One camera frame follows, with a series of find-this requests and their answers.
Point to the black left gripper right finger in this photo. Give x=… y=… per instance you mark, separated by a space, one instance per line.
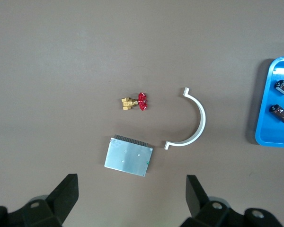
x=215 y=215

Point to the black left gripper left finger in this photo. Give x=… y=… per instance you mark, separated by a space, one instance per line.
x=38 y=212

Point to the plain brown capacitor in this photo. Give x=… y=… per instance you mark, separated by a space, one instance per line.
x=282 y=114

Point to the white curved pipe clamp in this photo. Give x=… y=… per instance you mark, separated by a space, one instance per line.
x=202 y=118

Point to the silver metal power supply box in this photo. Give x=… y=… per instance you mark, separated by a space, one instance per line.
x=127 y=156

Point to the blue plastic tray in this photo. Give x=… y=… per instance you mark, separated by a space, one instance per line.
x=265 y=106

